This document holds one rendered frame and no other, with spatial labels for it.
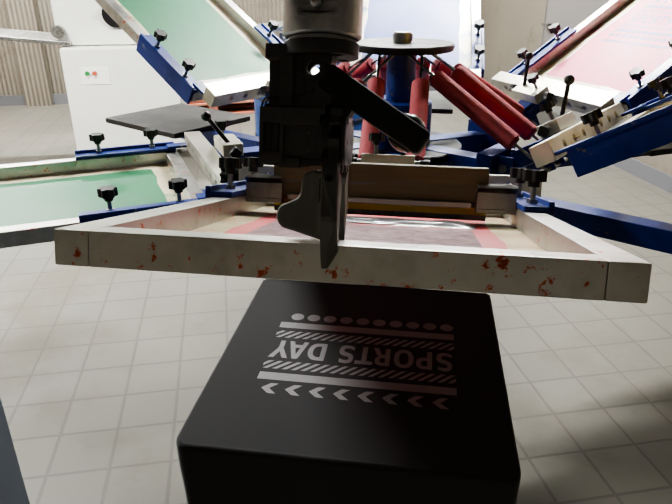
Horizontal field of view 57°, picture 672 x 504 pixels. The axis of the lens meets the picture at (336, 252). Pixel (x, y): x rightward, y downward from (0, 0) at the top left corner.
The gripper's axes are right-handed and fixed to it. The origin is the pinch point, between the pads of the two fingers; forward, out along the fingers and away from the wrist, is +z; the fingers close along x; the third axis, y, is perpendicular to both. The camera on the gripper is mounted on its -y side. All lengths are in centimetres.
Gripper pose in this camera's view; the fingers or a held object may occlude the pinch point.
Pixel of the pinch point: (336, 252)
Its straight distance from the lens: 61.7
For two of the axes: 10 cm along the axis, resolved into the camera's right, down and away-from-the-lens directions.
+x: -1.4, 1.5, -9.8
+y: -9.9, -0.6, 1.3
